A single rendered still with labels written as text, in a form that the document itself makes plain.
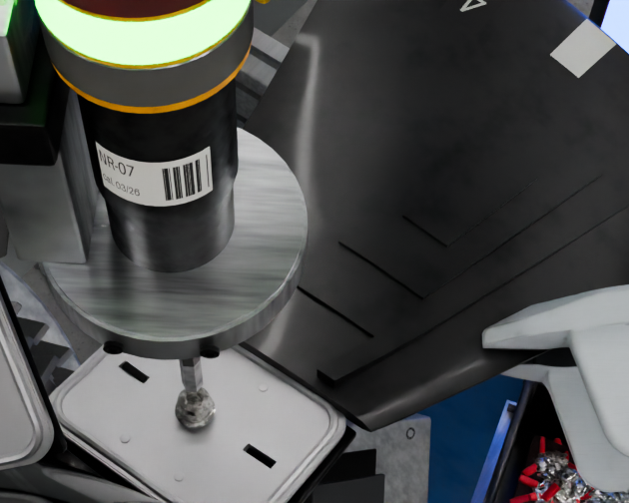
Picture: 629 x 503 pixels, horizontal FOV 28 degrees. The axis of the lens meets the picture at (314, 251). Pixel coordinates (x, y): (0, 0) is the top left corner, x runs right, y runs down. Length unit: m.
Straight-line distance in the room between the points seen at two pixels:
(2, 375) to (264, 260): 0.09
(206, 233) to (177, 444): 0.13
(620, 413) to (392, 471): 0.21
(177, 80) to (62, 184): 0.05
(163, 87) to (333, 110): 0.26
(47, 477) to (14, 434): 0.02
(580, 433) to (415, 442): 0.17
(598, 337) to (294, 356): 0.11
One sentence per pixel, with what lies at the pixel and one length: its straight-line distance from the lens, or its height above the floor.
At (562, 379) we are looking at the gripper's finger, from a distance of 0.48.
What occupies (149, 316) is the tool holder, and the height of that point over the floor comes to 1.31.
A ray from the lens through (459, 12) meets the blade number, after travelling 0.55.
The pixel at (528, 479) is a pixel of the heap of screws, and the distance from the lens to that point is 0.82.
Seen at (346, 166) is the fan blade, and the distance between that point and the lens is 0.49.
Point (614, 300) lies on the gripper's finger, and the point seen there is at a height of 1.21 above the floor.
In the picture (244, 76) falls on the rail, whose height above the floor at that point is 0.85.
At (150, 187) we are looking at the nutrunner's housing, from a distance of 0.28.
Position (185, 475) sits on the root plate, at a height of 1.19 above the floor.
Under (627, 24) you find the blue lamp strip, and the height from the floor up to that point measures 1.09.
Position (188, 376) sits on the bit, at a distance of 0.40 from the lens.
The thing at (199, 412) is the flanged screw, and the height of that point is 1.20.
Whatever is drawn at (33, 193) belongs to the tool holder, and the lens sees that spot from 0.30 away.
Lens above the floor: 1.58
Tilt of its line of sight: 58 degrees down
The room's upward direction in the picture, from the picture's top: 3 degrees clockwise
